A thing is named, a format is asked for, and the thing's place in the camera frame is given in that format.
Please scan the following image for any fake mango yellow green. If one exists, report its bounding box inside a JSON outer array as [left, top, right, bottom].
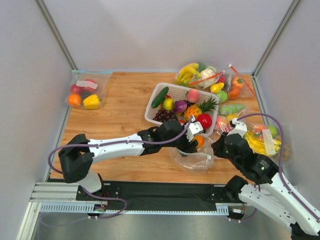
[[193, 135, 205, 149]]

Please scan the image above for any polka dot zip bag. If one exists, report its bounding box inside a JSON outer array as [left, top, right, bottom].
[[168, 134, 217, 174]]

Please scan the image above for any fake yellow apple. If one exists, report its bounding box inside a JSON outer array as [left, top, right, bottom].
[[162, 98, 175, 111]]

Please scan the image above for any fake pink peach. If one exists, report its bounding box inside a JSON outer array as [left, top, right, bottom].
[[186, 89, 200, 104]]

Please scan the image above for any fake green cucumber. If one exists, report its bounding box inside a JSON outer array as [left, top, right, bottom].
[[151, 86, 169, 109]]

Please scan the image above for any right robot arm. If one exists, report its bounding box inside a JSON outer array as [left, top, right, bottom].
[[211, 132, 320, 240]]

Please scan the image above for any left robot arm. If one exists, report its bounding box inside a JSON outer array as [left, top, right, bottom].
[[58, 118, 204, 193]]

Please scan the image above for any fake red apple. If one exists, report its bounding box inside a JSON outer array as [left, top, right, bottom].
[[196, 113, 213, 130]]

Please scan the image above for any fake pineapple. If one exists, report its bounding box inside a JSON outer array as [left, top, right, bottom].
[[183, 97, 219, 122]]

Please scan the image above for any fake grape bunch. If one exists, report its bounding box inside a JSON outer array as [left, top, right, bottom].
[[153, 108, 178, 123]]

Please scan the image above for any fake purple onion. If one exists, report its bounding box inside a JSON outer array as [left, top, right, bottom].
[[174, 100, 188, 114]]

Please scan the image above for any blue zip bag right side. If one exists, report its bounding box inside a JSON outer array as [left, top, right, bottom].
[[213, 104, 275, 156]]

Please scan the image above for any bag of nuts right edge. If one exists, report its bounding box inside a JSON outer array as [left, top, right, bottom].
[[267, 125, 291, 165]]

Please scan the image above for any red zip bag with vegetables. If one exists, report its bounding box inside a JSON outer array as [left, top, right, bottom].
[[210, 64, 256, 104]]

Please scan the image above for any orange zip bag with bananas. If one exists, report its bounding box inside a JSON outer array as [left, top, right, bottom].
[[173, 61, 225, 90]]

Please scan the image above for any fake banana bunch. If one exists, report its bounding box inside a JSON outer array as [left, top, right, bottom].
[[174, 63, 201, 86]]

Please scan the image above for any fake yellow bell pepper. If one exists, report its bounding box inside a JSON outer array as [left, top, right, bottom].
[[83, 94, 101, 110]]

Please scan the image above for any blue zip bag with fruit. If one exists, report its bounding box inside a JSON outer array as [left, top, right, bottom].
[[66, 69, 113, 110]]

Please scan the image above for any fake orange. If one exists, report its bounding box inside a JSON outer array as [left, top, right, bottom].
[[67, 93, 82, 108]]

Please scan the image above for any white plastic basket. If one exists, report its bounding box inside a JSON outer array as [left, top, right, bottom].
[[144, 82, 219, 137]]

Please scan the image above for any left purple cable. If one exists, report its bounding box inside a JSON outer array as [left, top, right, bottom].
[[39, 115, 196, 227]]

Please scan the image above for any purple cable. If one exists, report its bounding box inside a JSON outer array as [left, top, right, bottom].
[[39, 115, 196, 227], [226, 112, 320, 223]]

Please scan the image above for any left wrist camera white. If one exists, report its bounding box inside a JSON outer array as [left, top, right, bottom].
[[185, 121, 204, 142]]

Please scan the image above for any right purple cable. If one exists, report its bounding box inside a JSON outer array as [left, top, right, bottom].
[[226, 112, 320, 223]]

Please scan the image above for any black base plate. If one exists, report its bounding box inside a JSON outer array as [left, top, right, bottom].
[[75, 181, 245, 217]]

